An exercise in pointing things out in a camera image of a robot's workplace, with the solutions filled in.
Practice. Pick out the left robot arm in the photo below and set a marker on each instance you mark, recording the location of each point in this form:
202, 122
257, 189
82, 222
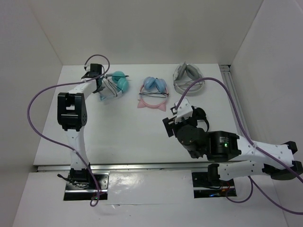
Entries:
72, 116

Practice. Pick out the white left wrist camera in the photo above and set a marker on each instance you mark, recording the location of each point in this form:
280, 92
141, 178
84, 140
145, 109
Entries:
87, 67

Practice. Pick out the pink blue cat-ear headphones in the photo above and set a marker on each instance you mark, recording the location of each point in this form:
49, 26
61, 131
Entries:
153, 87

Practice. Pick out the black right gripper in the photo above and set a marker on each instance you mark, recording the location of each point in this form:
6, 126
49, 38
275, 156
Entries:
169, 124

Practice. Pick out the teal cat-ear headphones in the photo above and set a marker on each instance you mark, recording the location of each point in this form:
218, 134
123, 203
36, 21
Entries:
114, 85

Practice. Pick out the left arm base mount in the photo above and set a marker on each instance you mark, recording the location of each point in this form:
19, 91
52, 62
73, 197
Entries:
75, 191

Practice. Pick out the aluminium side rail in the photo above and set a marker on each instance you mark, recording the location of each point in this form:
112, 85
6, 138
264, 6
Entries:
228, 81

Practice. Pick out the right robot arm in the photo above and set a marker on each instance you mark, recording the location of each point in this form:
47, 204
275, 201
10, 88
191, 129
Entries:
231, 154

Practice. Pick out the white grey headphones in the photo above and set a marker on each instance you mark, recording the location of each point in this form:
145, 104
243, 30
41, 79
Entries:
184, 75

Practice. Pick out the aluminium front rail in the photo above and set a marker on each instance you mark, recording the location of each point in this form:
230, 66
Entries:
150, 166

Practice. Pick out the black headphones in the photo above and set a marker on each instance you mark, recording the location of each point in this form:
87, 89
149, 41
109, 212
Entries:
200, 115

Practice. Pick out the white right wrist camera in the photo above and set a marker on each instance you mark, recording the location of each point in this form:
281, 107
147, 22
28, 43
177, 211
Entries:
183, 112

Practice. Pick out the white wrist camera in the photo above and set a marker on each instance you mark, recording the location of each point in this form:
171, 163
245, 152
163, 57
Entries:
87, 67
183, 112

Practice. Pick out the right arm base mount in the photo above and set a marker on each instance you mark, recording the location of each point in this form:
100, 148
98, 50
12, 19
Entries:
206, 183

